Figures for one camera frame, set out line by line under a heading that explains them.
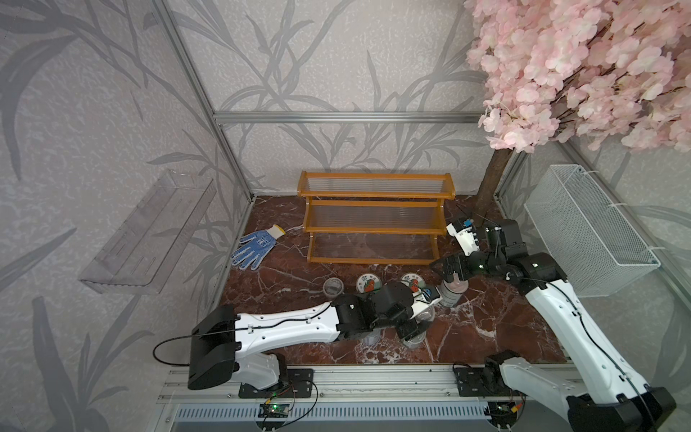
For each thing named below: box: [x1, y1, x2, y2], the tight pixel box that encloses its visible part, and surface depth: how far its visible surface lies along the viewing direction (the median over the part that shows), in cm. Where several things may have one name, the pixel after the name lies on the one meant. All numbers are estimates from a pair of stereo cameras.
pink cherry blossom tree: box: [464, 0, 691, 229], surface depth 51 cm
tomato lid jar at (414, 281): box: [400, 272, 426, 293], surface depth 87 cm
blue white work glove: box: [231, 224, 287, 271], surface depth 105 cm
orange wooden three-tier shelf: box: [297, 171, 456, 265], surface depth 108 cm
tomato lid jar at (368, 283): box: [356, 273, 382, 294], surface depth 87 cm
